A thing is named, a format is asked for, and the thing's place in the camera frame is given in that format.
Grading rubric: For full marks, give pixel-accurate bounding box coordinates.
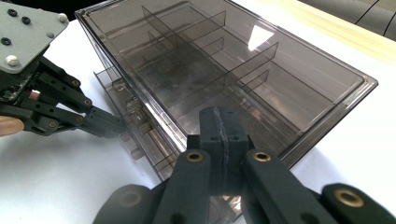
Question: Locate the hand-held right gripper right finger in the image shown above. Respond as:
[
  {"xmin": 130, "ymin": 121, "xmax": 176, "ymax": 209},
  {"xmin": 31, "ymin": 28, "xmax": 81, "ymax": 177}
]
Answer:
[{"xmin": 224, "ymin": 108, "xmax": 255, "ymax": 195}]

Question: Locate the black floor cable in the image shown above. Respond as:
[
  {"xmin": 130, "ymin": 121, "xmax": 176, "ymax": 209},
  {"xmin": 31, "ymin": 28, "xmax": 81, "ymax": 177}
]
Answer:
[
  {"xmin": 354, "ymin": 0, "xmax": 383, "ymax": 25},
  {"xmin": 383, "ymin": 17, "xmax": 396, "ymax": 35}
]

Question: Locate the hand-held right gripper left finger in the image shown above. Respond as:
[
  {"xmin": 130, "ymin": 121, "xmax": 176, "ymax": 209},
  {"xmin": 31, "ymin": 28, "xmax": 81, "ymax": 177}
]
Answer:
[{"xmin": 186, "ymin": 106, "xmax": 226, "ymax": 196}]

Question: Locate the smoky transparent drawer box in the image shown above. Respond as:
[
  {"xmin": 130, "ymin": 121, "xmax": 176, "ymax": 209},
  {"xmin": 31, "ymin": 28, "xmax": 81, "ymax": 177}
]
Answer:
[{"xmin": 74, "ymin": 0, "xmax": 379, "ymax": 224}]

